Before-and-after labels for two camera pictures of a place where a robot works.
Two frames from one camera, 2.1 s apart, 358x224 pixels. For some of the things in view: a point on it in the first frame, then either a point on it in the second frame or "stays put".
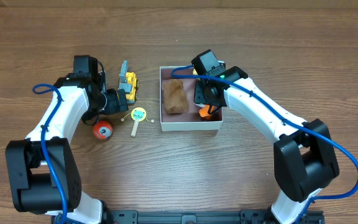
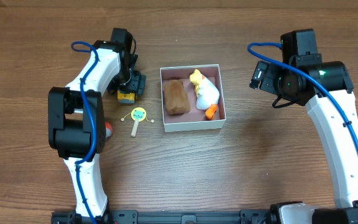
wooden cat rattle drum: (138, 115) stays put
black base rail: (244, 216) stays put
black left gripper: (121, 101) to (136, 84)
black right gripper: (205, 101) to (268, 81)
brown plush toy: (175, 99) stays put
